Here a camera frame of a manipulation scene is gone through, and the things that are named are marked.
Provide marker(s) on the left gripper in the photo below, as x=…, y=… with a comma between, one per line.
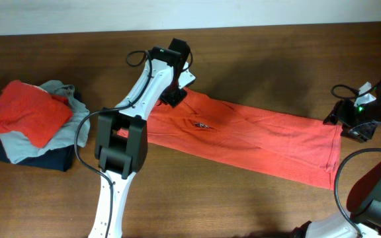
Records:
x=174, y=99

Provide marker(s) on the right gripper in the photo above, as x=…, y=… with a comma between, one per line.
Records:
x=340, y=112

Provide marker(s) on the red printed t-shirt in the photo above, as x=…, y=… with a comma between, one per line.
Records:
x=283, y=145

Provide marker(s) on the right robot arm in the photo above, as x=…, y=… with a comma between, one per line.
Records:
x=361, y=217

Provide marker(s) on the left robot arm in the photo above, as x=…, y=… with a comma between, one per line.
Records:
x=122, y=134

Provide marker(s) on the folded navy garment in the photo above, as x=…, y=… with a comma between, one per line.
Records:
x=60, y=159

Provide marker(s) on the folded orange-red garment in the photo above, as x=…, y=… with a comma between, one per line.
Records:
x=32, y=111

